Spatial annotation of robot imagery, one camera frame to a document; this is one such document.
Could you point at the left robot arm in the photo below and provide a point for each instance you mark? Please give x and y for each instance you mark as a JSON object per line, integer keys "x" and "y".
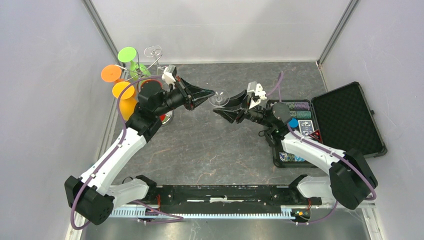
{"x": 92, "y": 197}

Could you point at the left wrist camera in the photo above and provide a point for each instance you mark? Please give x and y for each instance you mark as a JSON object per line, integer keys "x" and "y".
{"x": 169, "y": 74}

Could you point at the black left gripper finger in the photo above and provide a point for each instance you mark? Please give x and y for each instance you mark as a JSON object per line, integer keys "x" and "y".
{"x": 199, "y": 98}
{"x": 194, "y": 90}

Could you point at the orange wine glass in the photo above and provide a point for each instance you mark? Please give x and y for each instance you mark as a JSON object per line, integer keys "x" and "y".
{"x": 112, "y": 74}

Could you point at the black poker chip case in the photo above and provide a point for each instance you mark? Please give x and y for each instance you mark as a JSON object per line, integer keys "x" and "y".
{"x": 342, "y": 119}

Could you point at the blue playing card deck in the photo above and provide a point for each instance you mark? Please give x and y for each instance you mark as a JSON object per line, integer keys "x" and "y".
{"x": 306, "y": 127}

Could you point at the clear wine glass on rack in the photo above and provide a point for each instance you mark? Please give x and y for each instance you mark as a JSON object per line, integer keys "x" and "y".
{"x": 155, "y": 52}

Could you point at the clear wine glass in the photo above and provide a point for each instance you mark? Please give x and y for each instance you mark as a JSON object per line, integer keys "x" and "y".
{"x": 155, "y": 52}
{"x": 220, "y": 98}

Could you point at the blue round dealer chip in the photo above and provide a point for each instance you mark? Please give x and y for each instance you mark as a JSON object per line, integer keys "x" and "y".
{"x": 293, "y": 123}

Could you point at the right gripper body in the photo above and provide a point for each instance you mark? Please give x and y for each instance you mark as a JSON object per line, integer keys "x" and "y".
{"x": 254, "y": 113}

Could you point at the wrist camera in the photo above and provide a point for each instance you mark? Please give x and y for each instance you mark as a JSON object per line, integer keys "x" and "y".
{"x": 169, "y": 74}
{"x": 256, "y": 91}

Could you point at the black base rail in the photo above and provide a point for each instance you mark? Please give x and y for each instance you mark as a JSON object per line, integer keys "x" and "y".
{"x": 231, "y": 199}

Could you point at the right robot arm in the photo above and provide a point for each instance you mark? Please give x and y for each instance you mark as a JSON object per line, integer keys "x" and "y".
{"x": 349, "y": 179}

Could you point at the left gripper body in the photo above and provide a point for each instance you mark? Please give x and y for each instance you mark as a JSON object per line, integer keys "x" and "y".
{"x": 178, "y": 97}

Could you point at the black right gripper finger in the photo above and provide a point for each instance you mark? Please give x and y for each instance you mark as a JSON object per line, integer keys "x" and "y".
{"x": 237, "y": 102}
{"x": 231, "y": 115}

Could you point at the chrome wine glass rack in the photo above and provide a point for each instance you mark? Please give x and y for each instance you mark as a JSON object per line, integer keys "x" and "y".
{"x": 167, "y": 117}

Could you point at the green wine glass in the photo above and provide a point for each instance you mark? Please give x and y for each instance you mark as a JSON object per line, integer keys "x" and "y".
{"x": 130, "y": 59}

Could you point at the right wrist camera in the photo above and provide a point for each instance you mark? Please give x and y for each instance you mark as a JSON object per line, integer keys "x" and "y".
{"x": 256, "y": 91}

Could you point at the yellow wine glass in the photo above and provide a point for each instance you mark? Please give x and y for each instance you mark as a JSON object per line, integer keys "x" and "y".
{"x": 127, "y": 101}

